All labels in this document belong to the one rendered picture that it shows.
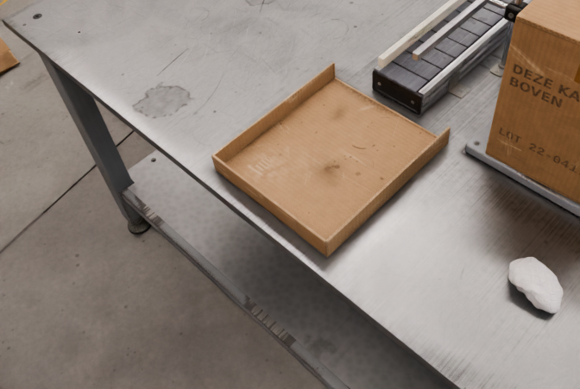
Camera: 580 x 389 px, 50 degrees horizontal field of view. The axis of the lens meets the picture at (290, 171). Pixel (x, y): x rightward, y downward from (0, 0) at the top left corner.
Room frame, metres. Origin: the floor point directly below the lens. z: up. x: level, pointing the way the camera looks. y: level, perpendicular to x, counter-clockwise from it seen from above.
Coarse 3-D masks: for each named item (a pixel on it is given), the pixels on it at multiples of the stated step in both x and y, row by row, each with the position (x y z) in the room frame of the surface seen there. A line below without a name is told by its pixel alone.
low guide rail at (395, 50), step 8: (456, 0) 0.94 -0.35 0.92; (464, 0) 0.96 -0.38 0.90; (440, 8) 0.93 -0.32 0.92; (448, 8) 0.93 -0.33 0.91; (456, 8) 0.94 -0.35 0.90; (432, 16) 0.91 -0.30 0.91; (440, 16) 0.91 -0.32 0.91; (424, 24) 0.89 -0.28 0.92; (432, 24) 0.90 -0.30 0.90; (416, 32) 0.87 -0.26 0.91; (424, 32) 0.88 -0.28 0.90; (400, 40) 0.85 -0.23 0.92; (408, 40) 0.85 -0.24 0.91; (416, 40) 0.87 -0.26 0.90; (392, 48) 0.83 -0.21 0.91; (400, 48) 0.84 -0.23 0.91; (384, 56) 0.82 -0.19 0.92; (392, 56) 0.83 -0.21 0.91; (384, 64) 0.81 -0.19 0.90
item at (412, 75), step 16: (448, 16) 0.94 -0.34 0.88; (480, 16) 0.93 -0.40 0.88; (496, 16) 0.92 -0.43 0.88; (432, 32) 0.91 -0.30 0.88; (464, 32) 0.89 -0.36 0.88; (480, 32) 0.89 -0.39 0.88; (416, 48) 0.87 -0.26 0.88; (448, 48) 0.85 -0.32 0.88; (464, 48) 0.85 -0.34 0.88; (400, 64) 0.83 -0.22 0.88; (416, 64) 0.82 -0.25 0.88; (432, 64) 0.82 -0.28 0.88; (448, 64) 0.81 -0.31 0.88; (400, 80) 0.79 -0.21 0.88; (416, 80) 0.78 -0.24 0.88
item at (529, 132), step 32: (544, 0) 0.64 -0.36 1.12; (576, 0) 0.63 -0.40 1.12; (544, 32) 0.59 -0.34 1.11; (576, 32) 0.57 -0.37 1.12; (512, 64) 0.61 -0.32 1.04; (544, 64) 0.58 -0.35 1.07; (576, 64) 0.55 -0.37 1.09; (512, 96) 0.61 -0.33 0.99; (544, 96) 0.57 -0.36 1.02; (576, 96) 0.54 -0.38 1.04; (512, 128) 0.60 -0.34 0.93; (544, 128) 0.56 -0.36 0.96; (576, 128) 0.53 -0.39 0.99; (512, 160) 0.59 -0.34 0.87; (544, 160) 0.55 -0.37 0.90; (576, 160) 0.52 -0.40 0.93; (576, 192) 0.51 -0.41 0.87
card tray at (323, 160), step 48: (288, 96) 0.80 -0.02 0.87; (336, 96) 0.82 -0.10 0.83; (240, 144) 0.72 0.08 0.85; (288, 144) 0.72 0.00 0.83; (336, 144) 0.70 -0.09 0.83; (384, 144) 0.69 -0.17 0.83; (432, 144) 0.64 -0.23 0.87; (288, 192) 0.61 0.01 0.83; (336, 192) 0.60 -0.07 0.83; (384, 192) 0.57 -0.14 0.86; (336, 240) 0.50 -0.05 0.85
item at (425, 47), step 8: (480, 0) 0.87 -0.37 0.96; (472, 8) 0.85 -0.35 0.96; (480, 8) 0.86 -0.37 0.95; (456, 16) 0.84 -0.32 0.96; (464, 16) 0.83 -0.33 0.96; (448, 24) 0.82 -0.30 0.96; (456, 24) 0.82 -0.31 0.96; (440, 32) 0.80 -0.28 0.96; (448, 32) 0.81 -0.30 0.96; (432, 40) 0.79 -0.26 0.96; (440, 40) 0.79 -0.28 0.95; (424, 48) 0.77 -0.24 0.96; (432, 48) 0.78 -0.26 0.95; (416, 56) 0.76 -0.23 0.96
